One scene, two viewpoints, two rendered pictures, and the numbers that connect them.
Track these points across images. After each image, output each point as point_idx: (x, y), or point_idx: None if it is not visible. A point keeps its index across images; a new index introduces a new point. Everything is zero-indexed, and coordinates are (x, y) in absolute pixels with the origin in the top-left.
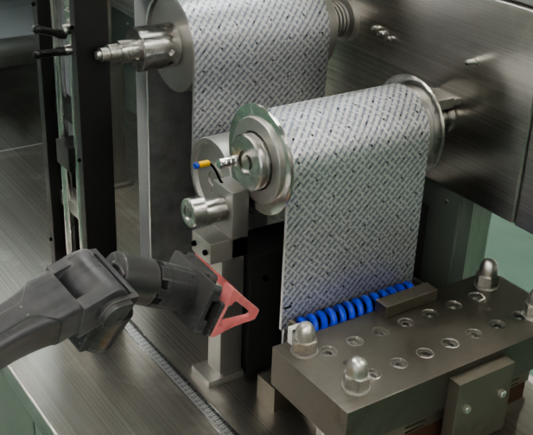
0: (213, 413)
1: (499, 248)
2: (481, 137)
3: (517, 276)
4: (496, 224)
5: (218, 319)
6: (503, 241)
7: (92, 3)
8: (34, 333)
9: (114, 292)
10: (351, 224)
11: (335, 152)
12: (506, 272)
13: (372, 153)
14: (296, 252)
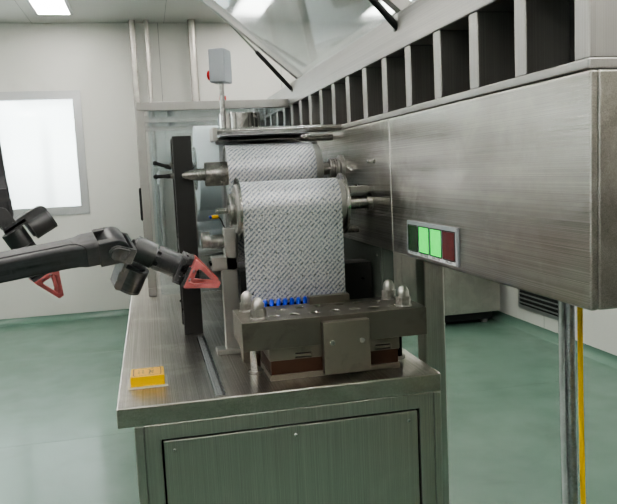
0: (210, 361)
1: None
2: (380, 205)
3: None
4: None
5: (188, 277)
6: None
7: (182, 150)
8: (71, 251)
9: (118, 240)
10: (290, 248)
11: (273, 200)
12: None
13: (299, 204)
14: (253, 259)
